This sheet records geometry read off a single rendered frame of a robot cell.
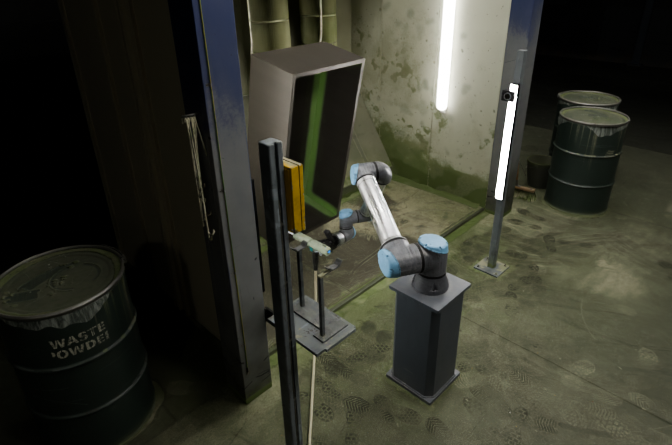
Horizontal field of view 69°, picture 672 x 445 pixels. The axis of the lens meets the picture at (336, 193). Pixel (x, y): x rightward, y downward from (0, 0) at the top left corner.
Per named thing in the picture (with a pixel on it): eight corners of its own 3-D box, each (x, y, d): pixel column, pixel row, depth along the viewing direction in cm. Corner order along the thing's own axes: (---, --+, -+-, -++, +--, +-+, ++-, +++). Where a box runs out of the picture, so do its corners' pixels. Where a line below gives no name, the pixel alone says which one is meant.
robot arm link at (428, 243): (452, 274, 245) (455, 244, 238) (421, 280, 241) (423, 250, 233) (437, 258, 259) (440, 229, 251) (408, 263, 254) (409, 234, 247)
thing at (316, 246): (331, 275, 313) (331, 245, 303) (326, 278, 310) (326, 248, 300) (280, 247, 343) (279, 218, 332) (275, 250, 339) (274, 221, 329)
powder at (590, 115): (564, 106, 470) (565, 105, 469) (628, 113, 445) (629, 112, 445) (556, 121, 428) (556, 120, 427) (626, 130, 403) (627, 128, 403)
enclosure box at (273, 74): (244, 223, 340) (250, 54, 274) (305, 194, 380) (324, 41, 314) (277, 249, 322) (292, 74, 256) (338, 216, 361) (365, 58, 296)
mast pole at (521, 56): (486, 267, 378) (516, 50, 307) (490, 264, 381) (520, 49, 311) (492, 270, 375) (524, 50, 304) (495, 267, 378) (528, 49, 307)
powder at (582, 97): (629, 100, 486) (629, 99, 485) (602, 110, 457) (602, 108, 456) (577, 90, 525) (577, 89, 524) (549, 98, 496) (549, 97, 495)
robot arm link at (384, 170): (393, 154, 282) (368, 209, 340) (373, 157, 279) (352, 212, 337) (399, 171, 277) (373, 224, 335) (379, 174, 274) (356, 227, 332)
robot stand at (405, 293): (460, 374, 282) (471, 283, 254) (429, 406, 262) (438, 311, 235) (416, 348, 301) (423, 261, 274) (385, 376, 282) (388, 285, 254)
